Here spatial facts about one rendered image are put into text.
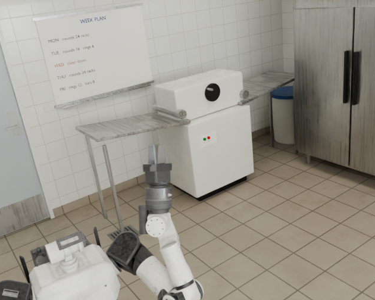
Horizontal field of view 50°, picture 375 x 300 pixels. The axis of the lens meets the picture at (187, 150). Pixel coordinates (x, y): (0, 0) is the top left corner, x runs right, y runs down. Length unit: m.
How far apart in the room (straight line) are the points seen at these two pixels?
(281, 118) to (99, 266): 4.19
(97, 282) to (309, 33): 3.45
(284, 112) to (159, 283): 4.10
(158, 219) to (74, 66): 3.04
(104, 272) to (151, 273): 0.16
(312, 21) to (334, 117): 0.97
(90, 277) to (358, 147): 3.31
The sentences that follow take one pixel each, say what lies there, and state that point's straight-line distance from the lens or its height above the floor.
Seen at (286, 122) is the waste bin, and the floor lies 0.30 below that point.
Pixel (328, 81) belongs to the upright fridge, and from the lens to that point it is 4.26.
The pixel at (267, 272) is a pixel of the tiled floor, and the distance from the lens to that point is 3.23.
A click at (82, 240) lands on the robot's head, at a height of 1.34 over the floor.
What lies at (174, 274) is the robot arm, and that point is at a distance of 1.34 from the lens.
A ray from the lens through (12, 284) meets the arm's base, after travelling 1.46.
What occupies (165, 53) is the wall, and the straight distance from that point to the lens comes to 4.62.
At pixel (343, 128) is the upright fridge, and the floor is 0.58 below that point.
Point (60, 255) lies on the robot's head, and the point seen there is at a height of 1.32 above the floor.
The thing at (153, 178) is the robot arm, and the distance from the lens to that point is 1.30.
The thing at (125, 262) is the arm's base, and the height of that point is 1.21.
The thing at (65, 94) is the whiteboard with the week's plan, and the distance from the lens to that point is 4.16.
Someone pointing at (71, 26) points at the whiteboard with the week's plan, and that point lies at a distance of 4.15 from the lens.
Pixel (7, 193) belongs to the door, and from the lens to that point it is 4.30.
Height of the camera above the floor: 2.06
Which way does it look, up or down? 22 degrees down
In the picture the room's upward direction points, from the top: 7 degrees counter-clockwise
